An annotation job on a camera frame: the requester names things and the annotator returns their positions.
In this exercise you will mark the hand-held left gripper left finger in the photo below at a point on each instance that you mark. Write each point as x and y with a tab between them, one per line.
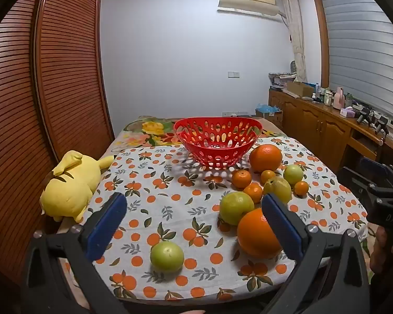
106	225

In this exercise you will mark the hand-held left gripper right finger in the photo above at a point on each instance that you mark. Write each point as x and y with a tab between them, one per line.
278	222

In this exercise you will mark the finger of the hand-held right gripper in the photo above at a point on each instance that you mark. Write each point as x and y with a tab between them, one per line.
375	164
360	183

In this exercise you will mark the large orange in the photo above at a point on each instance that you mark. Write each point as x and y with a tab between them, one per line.
265	158
255	235

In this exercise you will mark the yellow-green apple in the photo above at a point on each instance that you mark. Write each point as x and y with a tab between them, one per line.
280	186

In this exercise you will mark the small tangerine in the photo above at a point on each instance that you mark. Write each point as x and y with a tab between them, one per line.
268	175
241	179
301	188
253	192

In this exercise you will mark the green apple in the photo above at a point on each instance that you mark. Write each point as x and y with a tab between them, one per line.
167	256
293	174
236	207

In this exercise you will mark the red plastic basket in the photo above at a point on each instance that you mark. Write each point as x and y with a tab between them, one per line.
216	160

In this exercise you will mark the person's right hand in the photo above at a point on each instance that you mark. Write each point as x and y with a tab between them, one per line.
380	252

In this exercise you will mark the black clamp device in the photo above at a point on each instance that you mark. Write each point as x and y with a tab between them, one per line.
381	125
363	115

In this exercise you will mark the yellow plush toy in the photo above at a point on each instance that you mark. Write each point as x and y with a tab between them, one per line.
72	186

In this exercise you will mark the purple tissue box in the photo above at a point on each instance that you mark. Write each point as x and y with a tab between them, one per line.
347	112

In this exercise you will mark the green bottle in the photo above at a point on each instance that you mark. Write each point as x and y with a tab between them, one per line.
348	99

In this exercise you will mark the wooden cabinet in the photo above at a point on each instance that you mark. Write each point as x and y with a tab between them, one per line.
314	124

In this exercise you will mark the pink bottle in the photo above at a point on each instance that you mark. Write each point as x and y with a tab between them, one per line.
338	98

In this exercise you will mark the orange print tablecloth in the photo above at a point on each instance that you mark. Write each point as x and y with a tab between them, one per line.
183	209

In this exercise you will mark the white bottle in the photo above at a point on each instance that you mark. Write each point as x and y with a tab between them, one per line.
328	98

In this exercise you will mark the floral blanket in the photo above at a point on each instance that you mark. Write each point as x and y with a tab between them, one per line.
150	130

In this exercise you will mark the small cardboard box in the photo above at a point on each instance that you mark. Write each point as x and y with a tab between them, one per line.
271	117

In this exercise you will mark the grey window blind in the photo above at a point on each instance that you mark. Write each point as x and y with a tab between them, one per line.
363	55

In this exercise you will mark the blue plastic bag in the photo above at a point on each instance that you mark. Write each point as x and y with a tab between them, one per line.
267	108

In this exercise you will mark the stack of papers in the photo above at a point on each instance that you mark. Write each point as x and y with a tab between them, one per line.
280	80

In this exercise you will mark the grey round fan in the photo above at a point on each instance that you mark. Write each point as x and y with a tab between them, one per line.
293	67

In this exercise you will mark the wooden louvered wardrobe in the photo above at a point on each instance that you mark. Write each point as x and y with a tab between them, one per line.
52	88

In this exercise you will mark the beige curtain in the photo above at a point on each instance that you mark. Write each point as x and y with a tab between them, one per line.
296	32

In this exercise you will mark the white wall socket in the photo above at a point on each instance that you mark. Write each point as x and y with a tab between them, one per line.
231	113

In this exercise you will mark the white wall switch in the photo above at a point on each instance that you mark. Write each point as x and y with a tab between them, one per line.
233	74

